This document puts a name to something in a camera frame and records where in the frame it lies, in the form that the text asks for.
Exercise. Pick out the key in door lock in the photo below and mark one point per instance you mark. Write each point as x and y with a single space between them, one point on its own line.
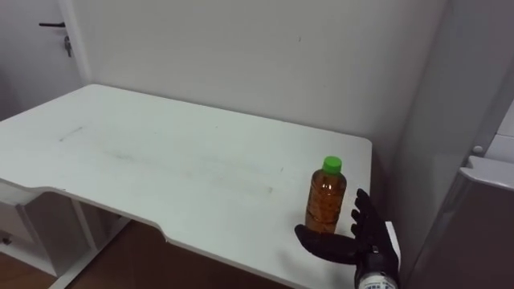
68 45

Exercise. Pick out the grey fridge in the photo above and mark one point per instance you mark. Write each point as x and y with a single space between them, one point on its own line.
462 208

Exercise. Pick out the white door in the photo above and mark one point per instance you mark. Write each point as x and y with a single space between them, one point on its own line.
32 56

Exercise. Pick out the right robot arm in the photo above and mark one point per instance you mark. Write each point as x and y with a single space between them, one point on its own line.
376 281

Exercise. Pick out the amber bottle with green cap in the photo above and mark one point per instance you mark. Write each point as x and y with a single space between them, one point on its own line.
325 198

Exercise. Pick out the white desk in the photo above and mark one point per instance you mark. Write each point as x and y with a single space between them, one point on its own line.
180 168

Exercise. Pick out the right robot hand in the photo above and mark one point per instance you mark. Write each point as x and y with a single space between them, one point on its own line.
371 237

